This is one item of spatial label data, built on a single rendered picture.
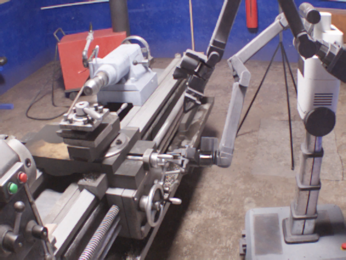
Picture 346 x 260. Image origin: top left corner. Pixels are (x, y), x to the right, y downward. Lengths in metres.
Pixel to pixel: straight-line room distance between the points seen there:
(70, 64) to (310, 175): 3.52
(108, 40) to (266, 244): 3.25
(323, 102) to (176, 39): 4.44
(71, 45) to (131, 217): 3.24
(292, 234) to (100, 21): 4.96
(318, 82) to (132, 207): 0.99
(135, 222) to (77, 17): 5.08
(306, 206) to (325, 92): 0.67
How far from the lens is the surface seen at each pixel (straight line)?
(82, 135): 1.64
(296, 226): 2.17
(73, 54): 4.77
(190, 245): 2.56
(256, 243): 2.20
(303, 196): 2.04
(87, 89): 2.10
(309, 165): 1.94
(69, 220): 1.59
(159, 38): 6.04
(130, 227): 1.85
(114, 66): 2.27
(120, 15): 4.70
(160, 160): 1.76
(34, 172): 1.51
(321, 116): 1.75
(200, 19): 5.79
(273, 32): 1.83
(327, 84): 1.68
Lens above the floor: 1.83
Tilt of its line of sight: 28 degrees down
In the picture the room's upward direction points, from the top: 6 degrees counter-clockwise
